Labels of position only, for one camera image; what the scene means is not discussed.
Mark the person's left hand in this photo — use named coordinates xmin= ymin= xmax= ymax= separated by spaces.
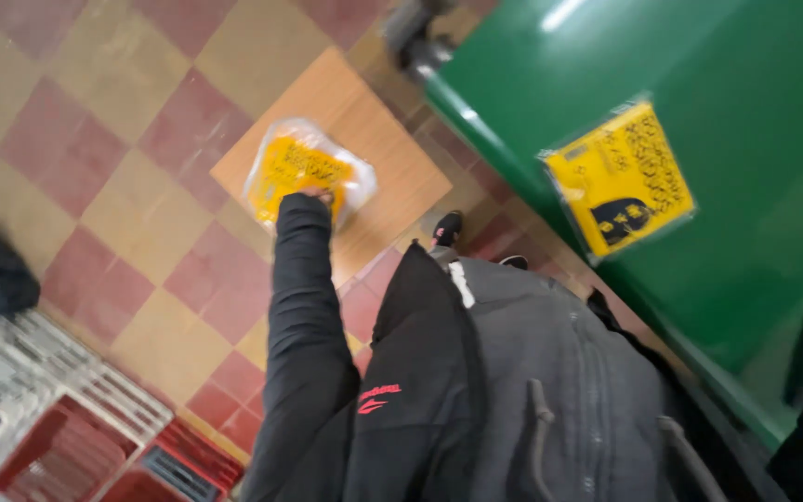
xmin=298 ymin=185 xmax=336 ymax=207

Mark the wooden board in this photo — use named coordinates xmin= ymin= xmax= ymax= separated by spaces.
xmin=209 ymin=46 xmax=454 ymax=291

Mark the grey metal table leg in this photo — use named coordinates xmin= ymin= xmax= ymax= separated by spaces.
xmin=382 ymin=0 xmax=458 ymax=83

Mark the person's black jacket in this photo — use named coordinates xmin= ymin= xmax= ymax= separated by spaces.
xmin=242 ymin=193 xmax=486 ymax=502

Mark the yellow packet with black figure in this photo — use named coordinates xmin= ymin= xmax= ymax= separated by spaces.
xmin=537 ymin=94 xmax=698 ymax=267

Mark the person's grey hoodie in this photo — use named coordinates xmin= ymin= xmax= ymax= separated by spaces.
xmin=429 ymin=245 xmax=730 ymax=502

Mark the red plastic crate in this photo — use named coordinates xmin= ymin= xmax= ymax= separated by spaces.
xmin=0 ymin=395 xmax=245 ymax=502

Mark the white plastic crate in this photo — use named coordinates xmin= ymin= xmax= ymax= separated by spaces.
xmin=0 ymin=308 xmax=175 ymax=502

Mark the green table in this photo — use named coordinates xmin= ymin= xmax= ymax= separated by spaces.
xmin=424 ymin=0 xmax=803 ymax=453

